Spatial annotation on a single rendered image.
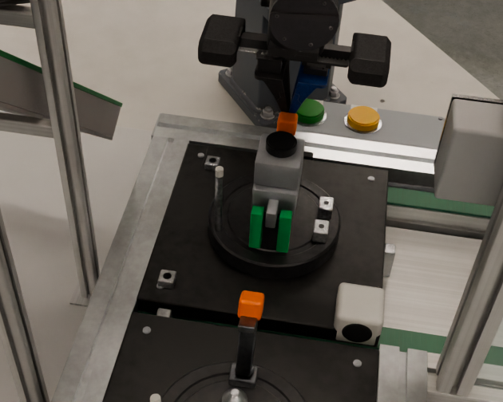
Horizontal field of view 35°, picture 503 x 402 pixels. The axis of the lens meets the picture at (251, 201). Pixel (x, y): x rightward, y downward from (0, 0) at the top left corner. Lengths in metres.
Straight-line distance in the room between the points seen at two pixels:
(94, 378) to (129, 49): 0.68
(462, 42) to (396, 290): 2.21
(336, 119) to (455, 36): 2.07
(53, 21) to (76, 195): 0.20
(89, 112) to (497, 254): 0.45
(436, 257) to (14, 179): 0.55
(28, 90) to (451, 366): 0.45
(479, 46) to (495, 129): 2.45
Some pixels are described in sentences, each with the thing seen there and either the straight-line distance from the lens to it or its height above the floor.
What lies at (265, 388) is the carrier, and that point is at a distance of 0.71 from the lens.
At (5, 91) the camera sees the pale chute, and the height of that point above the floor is 1.18.
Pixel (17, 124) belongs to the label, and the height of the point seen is 1.11.
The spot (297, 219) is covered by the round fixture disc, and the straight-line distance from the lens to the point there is 0.84.
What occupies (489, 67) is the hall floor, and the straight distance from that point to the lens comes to 2.94.
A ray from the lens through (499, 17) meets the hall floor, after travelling 3.23.
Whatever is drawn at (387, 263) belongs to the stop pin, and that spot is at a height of 0.95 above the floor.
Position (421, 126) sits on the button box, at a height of 0.96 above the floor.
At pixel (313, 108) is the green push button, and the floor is 0.97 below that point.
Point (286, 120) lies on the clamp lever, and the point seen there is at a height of 1.08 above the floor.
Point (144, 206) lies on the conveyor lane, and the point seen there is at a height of 0.95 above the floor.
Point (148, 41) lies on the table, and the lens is 1.33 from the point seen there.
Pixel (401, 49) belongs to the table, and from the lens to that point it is 1.35.
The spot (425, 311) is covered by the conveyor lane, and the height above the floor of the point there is 0.92.
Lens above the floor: 1.59
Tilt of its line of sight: 45 degrees down
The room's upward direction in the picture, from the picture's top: 3 degrees clockwise
